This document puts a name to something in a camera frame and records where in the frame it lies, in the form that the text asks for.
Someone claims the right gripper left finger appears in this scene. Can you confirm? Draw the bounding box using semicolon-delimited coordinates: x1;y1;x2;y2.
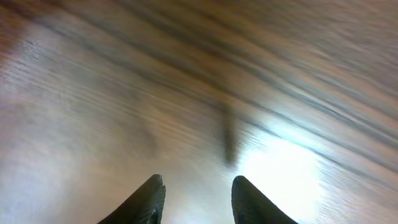
98;174;166;224

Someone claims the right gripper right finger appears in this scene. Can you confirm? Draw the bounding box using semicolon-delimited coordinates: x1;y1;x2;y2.
231;175;297;224

